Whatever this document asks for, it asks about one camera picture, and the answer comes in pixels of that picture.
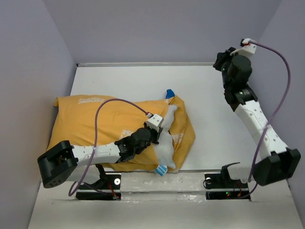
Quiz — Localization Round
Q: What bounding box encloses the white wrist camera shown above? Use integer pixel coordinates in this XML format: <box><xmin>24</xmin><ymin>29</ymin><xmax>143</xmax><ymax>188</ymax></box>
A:
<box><xmin>230</xmin><ymin>38</ymin><xmax>256</xmax><ymax>59</ymax></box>
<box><xmin>145</xmin><ymin>114</ymin><xmax>164</xmax><ymax>132</ymax></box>

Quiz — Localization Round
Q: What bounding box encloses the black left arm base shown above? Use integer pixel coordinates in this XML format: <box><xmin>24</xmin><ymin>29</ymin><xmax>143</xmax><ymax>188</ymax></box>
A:
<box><xmin>75</xmin><ymin>165</ymin><xmax>122</xmax><ymax>201</ymax></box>

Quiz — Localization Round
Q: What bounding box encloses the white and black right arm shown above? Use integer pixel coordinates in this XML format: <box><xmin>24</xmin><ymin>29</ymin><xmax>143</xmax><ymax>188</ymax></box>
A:
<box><xmin>213</xmin><ymin>47</ymin><xmax>301</xmax><ymax>187</ymax></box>

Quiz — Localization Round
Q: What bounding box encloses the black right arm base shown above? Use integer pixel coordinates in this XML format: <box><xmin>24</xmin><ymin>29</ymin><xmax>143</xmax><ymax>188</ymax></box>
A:
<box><xmin>203</xmin><ymin>163</ymin><xmax>251</xmax><ymax>200</ymax></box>

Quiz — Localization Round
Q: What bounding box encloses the yellow pillowcase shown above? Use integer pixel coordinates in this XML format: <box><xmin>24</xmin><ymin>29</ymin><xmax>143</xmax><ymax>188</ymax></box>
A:
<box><xmin>47</xmin><ymin>94</ymin><xmax>195</xmax><ymax>172</ymax></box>

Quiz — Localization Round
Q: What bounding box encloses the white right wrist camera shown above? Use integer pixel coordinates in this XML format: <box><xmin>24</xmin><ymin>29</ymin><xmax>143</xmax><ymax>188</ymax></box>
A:
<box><xmin>230</xmin><ymin>38</ymin><xmax>256</xmax><ymax>59</ymax></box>

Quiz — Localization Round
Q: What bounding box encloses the white front board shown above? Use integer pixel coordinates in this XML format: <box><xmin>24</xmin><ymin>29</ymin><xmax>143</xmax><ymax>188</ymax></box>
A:
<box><xmin>29</xmin><ymin>172</ymin><xmax>302</xmax><ymax>229</ymax></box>

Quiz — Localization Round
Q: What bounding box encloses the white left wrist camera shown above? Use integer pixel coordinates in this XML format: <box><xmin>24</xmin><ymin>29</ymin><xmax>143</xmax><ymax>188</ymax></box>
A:
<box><xmin>145</xmin><ymin>114</ymin><xmax>164</xmax><ymax>132</ymax></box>

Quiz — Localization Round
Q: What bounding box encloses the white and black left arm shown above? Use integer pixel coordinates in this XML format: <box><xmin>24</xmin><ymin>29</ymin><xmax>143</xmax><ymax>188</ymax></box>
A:
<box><xmin>37</xmin><ymin>123</ymin><xmax>163</xmax><ymax>188</ymax></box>

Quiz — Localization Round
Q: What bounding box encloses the white pillow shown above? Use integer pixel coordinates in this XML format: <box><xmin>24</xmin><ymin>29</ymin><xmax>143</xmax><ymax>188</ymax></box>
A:
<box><xmin>153</xmin><ymin>105</ymin><xmax>177</xmax><ymax>176</ymax></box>

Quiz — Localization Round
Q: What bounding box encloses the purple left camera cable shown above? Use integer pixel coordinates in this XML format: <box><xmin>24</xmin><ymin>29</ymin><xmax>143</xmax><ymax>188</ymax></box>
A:
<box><xmin>68</xmin><ymin>98</ymin><xmax>153</xmax><ymax>198</ymax></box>

